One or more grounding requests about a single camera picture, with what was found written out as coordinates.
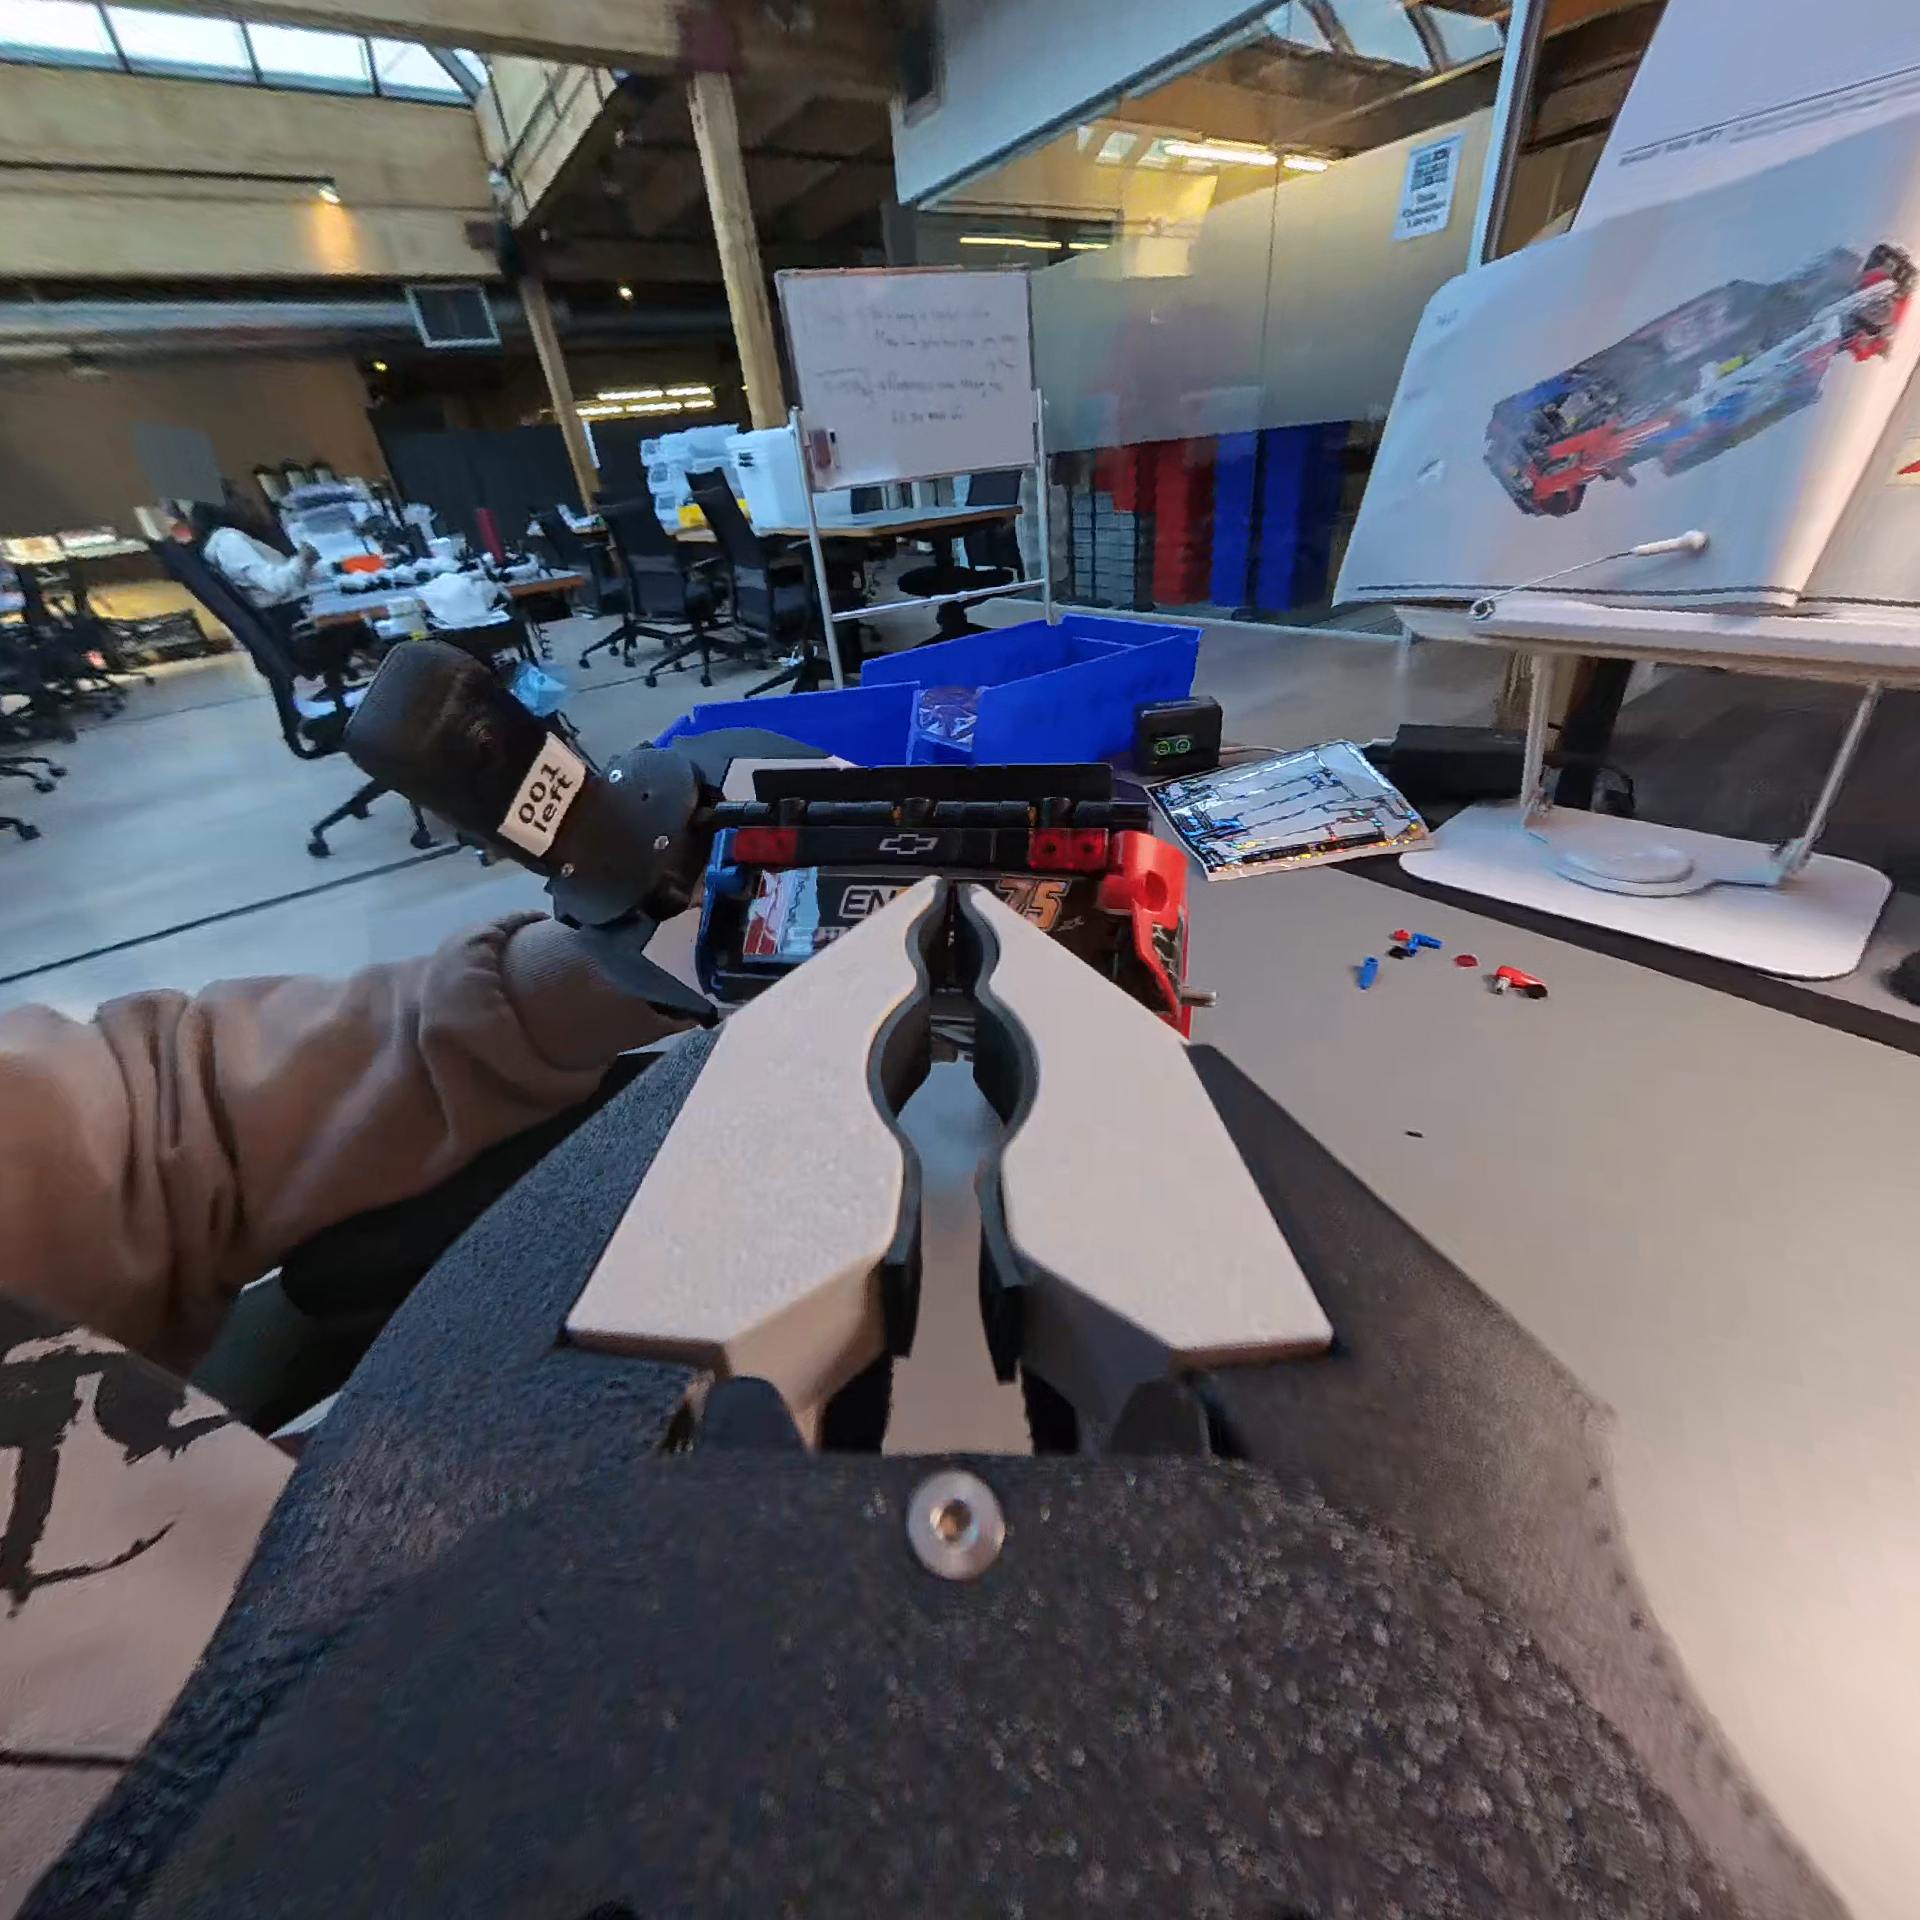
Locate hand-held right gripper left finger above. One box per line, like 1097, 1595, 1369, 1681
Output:
566, 873, 954, 1455

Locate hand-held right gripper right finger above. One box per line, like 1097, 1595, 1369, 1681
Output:
958, 883, 1337, 1455

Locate lego race car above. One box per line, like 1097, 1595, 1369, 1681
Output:
697, 762, 1203, 1041

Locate person's left forearm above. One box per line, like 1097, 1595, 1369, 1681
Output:
0, 914, 713, 1375

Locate lego instruction booklet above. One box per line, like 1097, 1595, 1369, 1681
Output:
1336, 0, 1920, 616

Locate wooden office desk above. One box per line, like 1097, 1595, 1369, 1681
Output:
674, 507, 1024, 544
307, 562, 590, 633

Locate black office chair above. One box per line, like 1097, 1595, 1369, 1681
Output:
0, 592, 78, 841
688, 479, 825, 696
902, 472, 1030, 602
151, 532, 442, 859
577, 488, 707, 676

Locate blue plastic bin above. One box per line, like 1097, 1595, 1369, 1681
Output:
656, 689, 921, 770
859, 613, 1206, 775

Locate white plastic storage boxes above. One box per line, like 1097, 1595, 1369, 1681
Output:
642, 424, 812, 530

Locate holographic sticker sheet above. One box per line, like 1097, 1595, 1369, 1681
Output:
1148, 738, 1431, 883

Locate small black device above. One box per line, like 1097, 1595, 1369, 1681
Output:
1131, 698, 1226, 779

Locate whiteboard on wheels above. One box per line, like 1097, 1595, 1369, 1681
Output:
776, 268, 1057, 696

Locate white desk lamp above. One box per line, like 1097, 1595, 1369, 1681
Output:
1400, 532, 1920, 981

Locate red and blue parts drawers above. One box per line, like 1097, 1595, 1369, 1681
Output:
1049, 424, 1353, 608

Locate person's printed shirt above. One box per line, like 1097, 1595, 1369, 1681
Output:
0, 1289, 303, 1920

